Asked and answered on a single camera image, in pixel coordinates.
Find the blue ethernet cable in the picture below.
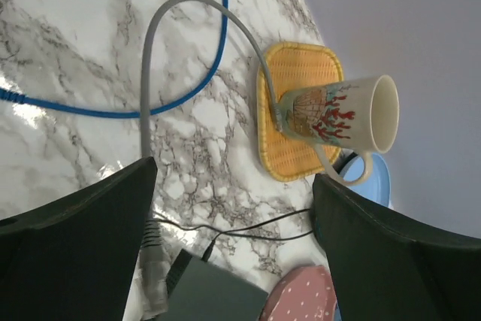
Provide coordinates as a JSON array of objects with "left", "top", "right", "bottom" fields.
[{"left": 0, "top": 0, "right": 228, "bottom": 120}]

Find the black power cord with plug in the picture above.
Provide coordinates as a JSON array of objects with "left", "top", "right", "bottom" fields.
[{"left": 151, "top": 207, "right": 314, "bottom": 262}]

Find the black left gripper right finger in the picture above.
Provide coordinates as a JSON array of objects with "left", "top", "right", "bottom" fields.
[{"left": 313, "top": 174, "right": 480, "bottom": 320}]

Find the dark grey network switch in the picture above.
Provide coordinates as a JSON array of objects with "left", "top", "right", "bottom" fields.
[{"left": 158, "top": 250, "right": 268, "bottom": 321}]

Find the pink dotted plate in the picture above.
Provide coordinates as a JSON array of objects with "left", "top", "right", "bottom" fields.
[{"left": 259, "top": 265, "right": 337, "bottom": 321}]

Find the grey ethernet cable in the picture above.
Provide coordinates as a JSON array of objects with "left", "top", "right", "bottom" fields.
[{"left": 139, "top": 0, "right": 285, "bottom": 319}]

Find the light blue plate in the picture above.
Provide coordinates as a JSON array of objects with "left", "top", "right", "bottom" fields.
[{"left": 339, "top": 153, "right": 391, "bottom": 207}]

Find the yellow woven coaster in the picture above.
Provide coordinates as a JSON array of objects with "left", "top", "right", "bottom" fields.
[{"left": 256, "top": 41, "right": 343, "bottom": 182}]

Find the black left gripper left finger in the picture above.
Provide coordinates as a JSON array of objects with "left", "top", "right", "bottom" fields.
[{"left": 1, "top": 157, "right": 157, "bottom": 320}]

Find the beige floral mug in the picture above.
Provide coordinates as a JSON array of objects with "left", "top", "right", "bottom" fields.
[{"left": 275, "top": 75, "right": 400, "bottom": 186}]

